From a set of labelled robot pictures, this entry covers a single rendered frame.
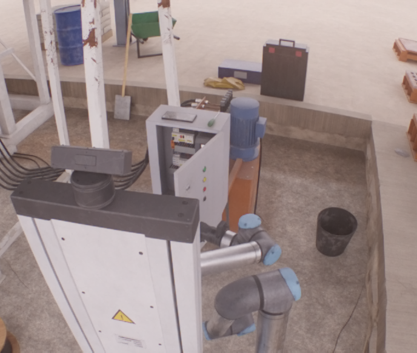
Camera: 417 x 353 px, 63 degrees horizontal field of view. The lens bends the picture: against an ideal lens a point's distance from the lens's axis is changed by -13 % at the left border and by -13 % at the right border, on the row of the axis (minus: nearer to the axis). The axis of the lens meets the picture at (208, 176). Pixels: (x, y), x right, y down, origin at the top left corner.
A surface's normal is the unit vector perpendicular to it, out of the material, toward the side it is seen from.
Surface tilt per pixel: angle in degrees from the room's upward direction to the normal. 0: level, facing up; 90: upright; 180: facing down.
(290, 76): 90
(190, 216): 0
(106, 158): 61
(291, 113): 90
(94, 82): 80
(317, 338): 0
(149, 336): 90
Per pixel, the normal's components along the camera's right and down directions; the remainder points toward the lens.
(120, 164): -0.14, 0.12
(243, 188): -0.22, 0.58
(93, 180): 0.00, -0.81
